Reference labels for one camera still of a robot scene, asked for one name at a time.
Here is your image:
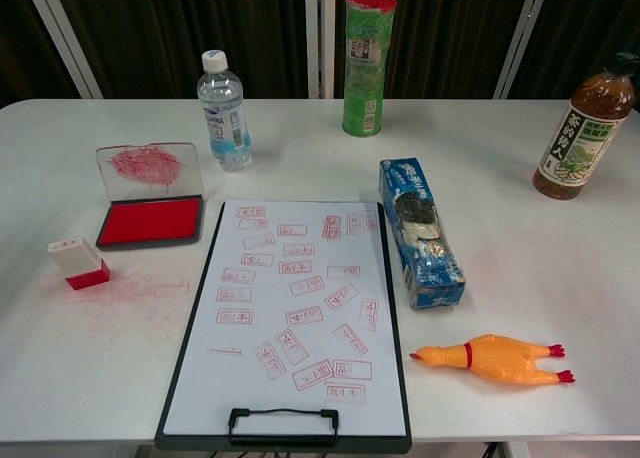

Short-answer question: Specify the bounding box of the white and red stamp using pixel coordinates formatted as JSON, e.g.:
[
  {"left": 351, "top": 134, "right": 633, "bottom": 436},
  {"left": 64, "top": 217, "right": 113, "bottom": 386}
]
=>
[{"left": 47, "top": 236, "right": 111, "bottom": 291}]

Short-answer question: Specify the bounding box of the brown tea bottle green label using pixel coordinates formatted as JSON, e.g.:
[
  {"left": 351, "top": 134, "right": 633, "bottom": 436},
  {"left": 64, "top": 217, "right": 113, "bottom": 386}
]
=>
[{"left": 531, "top": 52, "right": 639, "bottom": 201}]

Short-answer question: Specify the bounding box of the white upright frame post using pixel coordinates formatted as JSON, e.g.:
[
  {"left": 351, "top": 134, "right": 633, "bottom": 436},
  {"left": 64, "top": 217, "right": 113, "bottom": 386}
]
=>
[{"left": 304, "top": 0, "right": 336, "bottom": 99}]

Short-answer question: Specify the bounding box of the green chips can red lid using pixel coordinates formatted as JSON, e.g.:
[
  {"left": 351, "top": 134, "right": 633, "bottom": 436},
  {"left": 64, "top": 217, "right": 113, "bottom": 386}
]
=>
[{"left": 341, "top": 0, "right": 399, "bottom": 138}]

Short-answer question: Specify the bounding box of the blue cookie package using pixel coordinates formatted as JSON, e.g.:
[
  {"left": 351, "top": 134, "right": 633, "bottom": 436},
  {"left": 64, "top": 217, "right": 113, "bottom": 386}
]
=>
[{"left": 378, "top": 155, "right": 468, "bottom": 312}]

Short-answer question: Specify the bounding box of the red ink pad clear lid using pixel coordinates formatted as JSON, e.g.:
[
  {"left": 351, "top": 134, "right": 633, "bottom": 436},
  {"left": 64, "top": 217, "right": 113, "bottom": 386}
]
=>
[{"left": 94, "top": 142, "right": 207, "bottom": 252}]

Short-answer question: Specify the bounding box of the white slanted frame post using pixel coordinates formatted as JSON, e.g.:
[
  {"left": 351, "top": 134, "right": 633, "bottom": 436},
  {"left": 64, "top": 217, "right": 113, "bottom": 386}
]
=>
[
  {"left": 22, "top": 0, "right": 104, "bottom": 99},
  {"left": 492, "top": 0, "right": 554, "bottom": 99}
]

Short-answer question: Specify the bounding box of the black clipboard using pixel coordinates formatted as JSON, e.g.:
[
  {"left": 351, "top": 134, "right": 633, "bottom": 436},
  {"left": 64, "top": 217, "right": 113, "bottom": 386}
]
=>
[{"left": 153, "top": 201, "right": 414, "bottom": 452}]

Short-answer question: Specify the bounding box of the yellow rubber chicken toy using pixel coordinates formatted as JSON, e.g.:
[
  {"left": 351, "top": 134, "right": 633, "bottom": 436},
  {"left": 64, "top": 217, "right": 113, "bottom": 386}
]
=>
[{"left": 409, "top": 333, "right": 576, "bottom": 388}]

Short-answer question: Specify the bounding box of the clear water bottle white cap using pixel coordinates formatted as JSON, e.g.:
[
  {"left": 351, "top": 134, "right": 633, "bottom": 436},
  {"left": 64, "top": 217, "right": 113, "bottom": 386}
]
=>
[{"left": 196, "top": 49, "right": 254, "bottom": 172}]

